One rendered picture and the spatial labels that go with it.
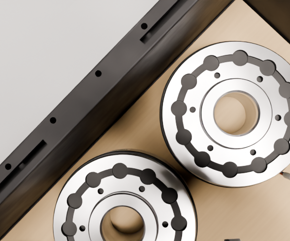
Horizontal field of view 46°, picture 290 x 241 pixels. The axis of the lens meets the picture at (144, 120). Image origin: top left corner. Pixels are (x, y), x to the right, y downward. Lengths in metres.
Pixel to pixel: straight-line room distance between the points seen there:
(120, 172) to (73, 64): 0.21
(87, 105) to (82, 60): 0.25
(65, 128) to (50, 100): 0.25
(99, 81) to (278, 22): 0.16
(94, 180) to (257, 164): 0.11
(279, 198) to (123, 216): 0.12
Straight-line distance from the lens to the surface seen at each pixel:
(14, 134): 0.44
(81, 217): 0.25
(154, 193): 0.24
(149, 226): 0.24
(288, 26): 0.28
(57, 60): 0.43
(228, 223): 0.28
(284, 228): 0.30
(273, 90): 0.25
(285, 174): 0.25
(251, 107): 0.26
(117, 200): 0.24
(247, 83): 0.24
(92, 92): 0.18
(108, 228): 0.27
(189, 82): 0.25
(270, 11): 0.28
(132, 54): 0.18
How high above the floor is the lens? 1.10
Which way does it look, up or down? 86 degrees down
